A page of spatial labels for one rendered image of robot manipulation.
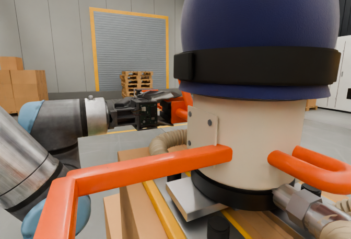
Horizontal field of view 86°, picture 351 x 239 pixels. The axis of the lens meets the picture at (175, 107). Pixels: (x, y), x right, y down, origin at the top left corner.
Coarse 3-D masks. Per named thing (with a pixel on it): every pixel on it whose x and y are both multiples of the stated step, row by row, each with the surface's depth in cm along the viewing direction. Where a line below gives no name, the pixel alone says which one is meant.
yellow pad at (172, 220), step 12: (156, 180) 37; (168, 180) 36; (156, 192) 34; (156, 204) 32; (168, 204) 31; (168, 216) 29; (180, 216) 28; (204, 216) 28; (216, 216) 25; (228, 216) 29; (168, 228) 27; (180, 228) 27; (192, 228) 26; (204, 228) 26; (216, 228) 23; (228, 228) 23; (240, 228) 27
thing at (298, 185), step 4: (296, 184) 37; (300, 184) 37; (304, 184) 32; (296, 188) 35; (300, 188) 35; (304, 188) 32; (308, 188) 31; (312, 188) 31; (316, 188) 31; (312, 192) 30; (316, 192) 30; (320, 192) 30; (320, 196) 31; (324, 196) 34; (324, 200) 32; (328, 200) 32; (332, 200) 33
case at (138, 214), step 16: (128, 192) 37; (144, 192) 37; (128, 208) 37; (144, 208) 33; (128, 224) 39; (144, 224) 30; (160, 224) 30; (240, 224) 30; (256, 224) 30; (272, 224) 30
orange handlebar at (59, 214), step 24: (216, 144) 26; (96, 168) 19; (120, 168) 19; (144, 168) 20; (168, 168) 21; (192, 168) 23; (288, 168) 22; (312, 168) 20; (336, 168) 21; (48, 192) 16; (72, 192) 16; (96, 192) 19; (336, 192) 18; (48, 216) 13; (72, 216) 13
